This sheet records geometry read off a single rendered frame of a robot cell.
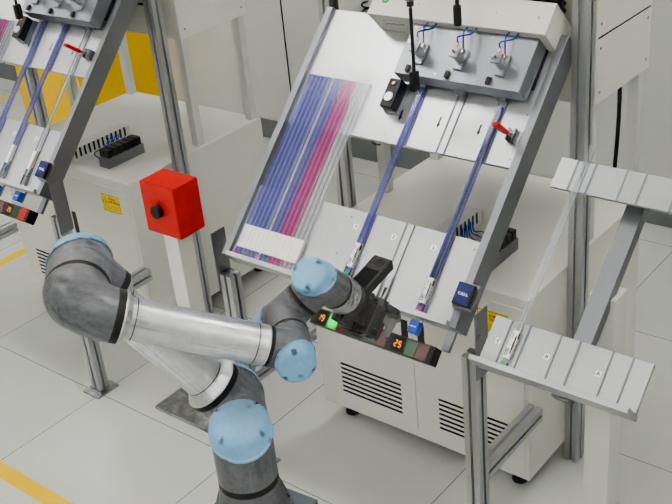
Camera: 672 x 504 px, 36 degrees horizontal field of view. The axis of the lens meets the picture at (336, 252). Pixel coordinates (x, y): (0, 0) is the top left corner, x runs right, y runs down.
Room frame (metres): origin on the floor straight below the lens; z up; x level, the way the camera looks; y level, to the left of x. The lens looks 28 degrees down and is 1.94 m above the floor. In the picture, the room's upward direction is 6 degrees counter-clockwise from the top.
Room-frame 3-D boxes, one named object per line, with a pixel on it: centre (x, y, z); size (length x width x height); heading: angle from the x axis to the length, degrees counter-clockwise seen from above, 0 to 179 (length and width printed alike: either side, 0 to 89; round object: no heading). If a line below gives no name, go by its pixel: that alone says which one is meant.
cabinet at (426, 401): (2.58, -0.40, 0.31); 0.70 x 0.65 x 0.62; 49
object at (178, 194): (2.71, 0.45, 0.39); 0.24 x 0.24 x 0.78; 49
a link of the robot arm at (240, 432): (1.56, 0.21, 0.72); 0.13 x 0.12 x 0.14; 8
